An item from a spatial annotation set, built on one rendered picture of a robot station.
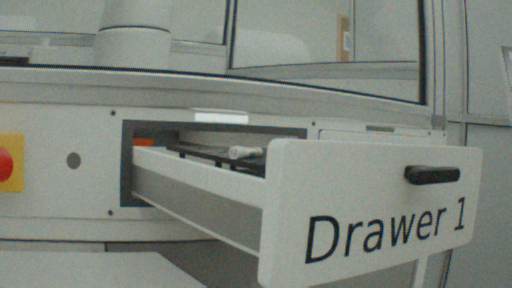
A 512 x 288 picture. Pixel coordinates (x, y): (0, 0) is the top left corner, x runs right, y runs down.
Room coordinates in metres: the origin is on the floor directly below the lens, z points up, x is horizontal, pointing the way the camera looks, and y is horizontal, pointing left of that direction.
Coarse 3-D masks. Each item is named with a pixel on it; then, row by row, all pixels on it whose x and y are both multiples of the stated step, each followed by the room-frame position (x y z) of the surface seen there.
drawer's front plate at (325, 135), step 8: (320, 136) 0.79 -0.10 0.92; (328, 136) 0.78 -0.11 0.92; (336, 136) 0.79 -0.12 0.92; (344, 136) 0.80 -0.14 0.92; (352, 136) 0.81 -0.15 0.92; (360, 136) 0.82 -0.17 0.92; (368, 136) 0.83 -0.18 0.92; (376, 136) 0.85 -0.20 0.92; (384, 136) 0.86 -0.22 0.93; (392, 136) 0.87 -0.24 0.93; (400, 136) 0.88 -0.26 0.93; (408, 136) 0.90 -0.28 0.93; (416, 136) 0.92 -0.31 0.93; (416, 144) 0.91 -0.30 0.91; (424, 144) 0.93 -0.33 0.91
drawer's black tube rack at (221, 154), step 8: (184, 152) 0.59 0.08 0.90; (192, 152) 0.58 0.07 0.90; (200, 152) 0.56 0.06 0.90; (208, 152) 0.57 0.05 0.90; (216, 152) 0.58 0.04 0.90; (224, 152) 0.58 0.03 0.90; (264, 152) 0.62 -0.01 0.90; (216, 160) 0.53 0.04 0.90; (224, 160) 0.52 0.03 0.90; (232, 160) 0.50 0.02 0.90; (240, 160) 0.50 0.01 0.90; (248, 160) 0.50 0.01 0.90; (256, 160) 0.51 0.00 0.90; (264, 160) 0.52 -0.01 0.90; (232, 168) 0.67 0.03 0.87; (256, 176) 0.63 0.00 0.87; (264, 176) 0.48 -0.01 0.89
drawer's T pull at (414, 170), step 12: (408, 168) 0.41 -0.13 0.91; (420, 168) 0.38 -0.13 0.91; (432, 168) 0.39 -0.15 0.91; (444, 168) 0.40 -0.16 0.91; (456, 168) 0.41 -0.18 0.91; (408, 180) 0.38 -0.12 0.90; (420, 180) 0.37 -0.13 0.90; (432, 180) 0.38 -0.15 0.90; (444, 180) 0.39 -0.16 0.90; (456, 180) 0.41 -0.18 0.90
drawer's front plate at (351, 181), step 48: (288, 144) 0.34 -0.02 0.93; (336, 144) 0.37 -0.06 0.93; (384, 144) 0.40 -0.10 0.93; (288, 192) 0.35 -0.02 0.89; (336, 192) 0.37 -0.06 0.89; (384, 192) 0.40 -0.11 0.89; (432, 192) 0.44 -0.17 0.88; (288, 240) 0.35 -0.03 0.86; (384, 240) 0.41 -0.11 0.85; (432, 240) 0.45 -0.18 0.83
